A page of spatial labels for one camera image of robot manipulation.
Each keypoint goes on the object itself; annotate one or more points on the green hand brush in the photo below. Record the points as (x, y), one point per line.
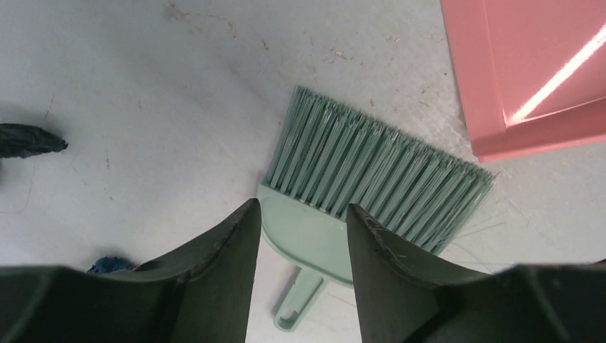
(330, 155)

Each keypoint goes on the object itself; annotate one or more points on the black paper scrap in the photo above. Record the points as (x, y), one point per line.
(23, 141)

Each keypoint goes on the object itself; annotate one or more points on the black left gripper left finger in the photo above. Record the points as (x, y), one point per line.
(199, 292)

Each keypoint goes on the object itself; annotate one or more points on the pink dustpan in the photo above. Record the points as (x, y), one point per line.
(530, 74)

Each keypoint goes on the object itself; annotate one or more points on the blue paper scrap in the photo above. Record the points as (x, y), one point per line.
(107, 265)

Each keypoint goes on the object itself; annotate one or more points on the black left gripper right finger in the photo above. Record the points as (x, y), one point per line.
(405, 294)

